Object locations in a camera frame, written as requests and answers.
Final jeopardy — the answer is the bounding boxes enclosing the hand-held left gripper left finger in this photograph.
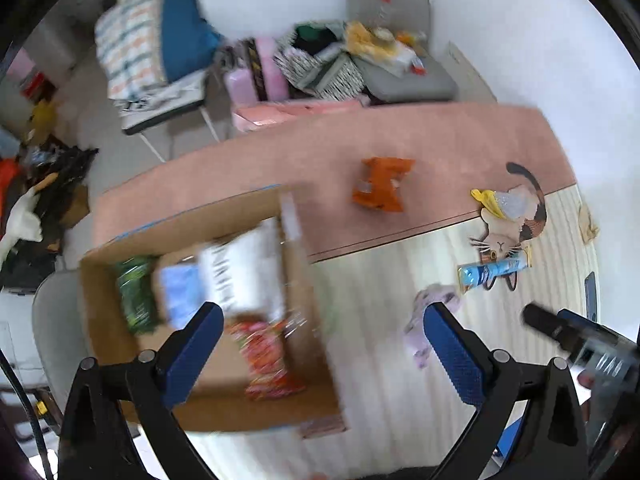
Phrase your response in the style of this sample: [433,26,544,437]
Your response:
[59,301,224,480]

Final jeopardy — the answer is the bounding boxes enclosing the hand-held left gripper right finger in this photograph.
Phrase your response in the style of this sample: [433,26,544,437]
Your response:
[423,302,592,480]

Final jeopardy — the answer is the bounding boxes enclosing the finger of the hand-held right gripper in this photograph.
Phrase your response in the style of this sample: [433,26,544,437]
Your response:
[522,303,577,350]
[557,308,609,333]

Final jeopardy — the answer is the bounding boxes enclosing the cardboard box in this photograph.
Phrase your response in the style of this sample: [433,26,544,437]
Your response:
[79,184,347,437]

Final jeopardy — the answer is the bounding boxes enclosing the light blue packet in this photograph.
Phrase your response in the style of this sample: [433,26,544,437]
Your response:
[157,262,206,328]

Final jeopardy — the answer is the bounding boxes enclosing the red snack packet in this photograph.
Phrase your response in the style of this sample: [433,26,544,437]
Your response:
[226,317,307,402]

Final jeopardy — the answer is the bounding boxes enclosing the blue tube packet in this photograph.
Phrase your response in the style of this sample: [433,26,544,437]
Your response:
[457,254,532,291]

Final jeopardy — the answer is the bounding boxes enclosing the green snack packet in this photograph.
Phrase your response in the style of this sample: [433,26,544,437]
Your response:
[115,255,161,336]

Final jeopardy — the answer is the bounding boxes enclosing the white packet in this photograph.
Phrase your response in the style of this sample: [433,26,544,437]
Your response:
[197,220,286,318]

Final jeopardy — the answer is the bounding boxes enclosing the yellow and clear packet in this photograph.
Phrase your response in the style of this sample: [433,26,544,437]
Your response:
[470,187,533,221]

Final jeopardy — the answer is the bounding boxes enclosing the orange snack packet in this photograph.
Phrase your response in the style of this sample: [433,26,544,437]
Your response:
[351,156,417,213]

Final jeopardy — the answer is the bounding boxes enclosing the dark flat object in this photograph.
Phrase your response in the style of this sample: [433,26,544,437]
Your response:
[583,272,599,319]

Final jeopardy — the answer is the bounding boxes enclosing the beige crumpled cloth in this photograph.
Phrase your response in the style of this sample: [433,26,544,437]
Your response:
[577,204,601,245]

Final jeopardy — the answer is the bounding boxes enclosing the grey round chair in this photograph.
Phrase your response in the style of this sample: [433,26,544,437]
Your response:
[31,269,97,413]

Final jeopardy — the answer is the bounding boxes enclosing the white plush toy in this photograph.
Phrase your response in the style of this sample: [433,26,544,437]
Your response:
[0,189,45,262]

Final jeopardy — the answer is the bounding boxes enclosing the black bag pile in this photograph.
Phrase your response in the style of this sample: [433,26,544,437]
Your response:
[0,144,99,288]

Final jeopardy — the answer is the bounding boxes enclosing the white folding chair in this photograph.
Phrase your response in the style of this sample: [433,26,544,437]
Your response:
[121,72,222,162]

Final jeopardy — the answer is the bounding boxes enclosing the orange cloth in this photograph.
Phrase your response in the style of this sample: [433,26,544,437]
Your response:
[0,157,22,206]

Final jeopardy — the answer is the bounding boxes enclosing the pink flat box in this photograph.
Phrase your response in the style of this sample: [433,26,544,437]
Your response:
[232,99,364,132]

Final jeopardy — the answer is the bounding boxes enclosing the pink suitcase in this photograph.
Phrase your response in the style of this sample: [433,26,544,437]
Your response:
[224,36,292,107]

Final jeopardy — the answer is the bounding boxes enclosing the zebra-pattern bag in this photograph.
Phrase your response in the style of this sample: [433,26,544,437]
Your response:
[274,21,367,102]

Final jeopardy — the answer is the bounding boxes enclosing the plaid blanket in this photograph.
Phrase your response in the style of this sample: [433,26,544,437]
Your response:
[94,0,169,102]

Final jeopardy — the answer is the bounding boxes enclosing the blue cushion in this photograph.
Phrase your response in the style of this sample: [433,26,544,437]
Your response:
[160,0,224,84]

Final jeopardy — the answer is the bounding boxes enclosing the yellow plastic bag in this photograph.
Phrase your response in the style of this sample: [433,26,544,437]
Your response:
[345,21,418,68]

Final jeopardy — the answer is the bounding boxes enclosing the grey padded chair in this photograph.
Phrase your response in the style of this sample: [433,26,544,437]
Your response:
[346,0,459,104]

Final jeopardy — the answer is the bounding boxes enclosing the black cable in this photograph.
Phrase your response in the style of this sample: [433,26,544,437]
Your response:
[0,349,53,480]

